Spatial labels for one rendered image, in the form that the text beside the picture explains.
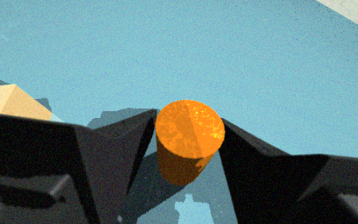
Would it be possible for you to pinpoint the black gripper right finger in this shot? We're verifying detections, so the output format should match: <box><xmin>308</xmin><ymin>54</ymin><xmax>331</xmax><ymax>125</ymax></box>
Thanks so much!
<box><xmin>219</xmin><ymin>118</ymin><xmax>358</xmax><ymax>224</ymax></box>

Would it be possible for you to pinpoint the orange knob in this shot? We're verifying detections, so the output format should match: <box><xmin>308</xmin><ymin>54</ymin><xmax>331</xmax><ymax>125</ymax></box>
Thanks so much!
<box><xmin>155</xmin><ymin>100</ymin><xmax>225</xmax><ymax>186</ymax></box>

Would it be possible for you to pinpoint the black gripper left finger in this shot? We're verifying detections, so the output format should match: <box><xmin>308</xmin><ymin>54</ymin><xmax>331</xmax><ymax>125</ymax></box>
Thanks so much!
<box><xmin>0</xmin><ymin>109</ymin><xmax>157</xmax><ymax>224</ymax></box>

